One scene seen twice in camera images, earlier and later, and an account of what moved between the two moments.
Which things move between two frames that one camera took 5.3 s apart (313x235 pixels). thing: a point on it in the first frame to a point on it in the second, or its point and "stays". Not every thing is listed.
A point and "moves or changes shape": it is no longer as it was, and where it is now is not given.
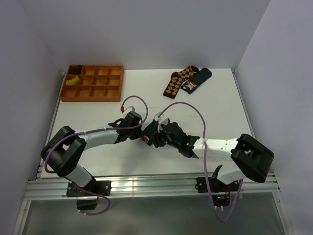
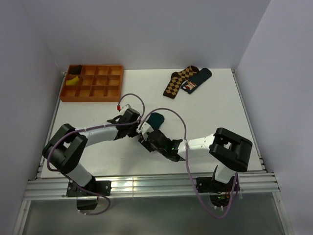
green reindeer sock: (147, 136) moves or changes shape
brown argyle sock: (177, 78) stays
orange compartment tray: (97, 83) stays
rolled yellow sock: (74, 82) stays
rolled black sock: (75, 69) stays
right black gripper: (157, 140) to (145, 144)
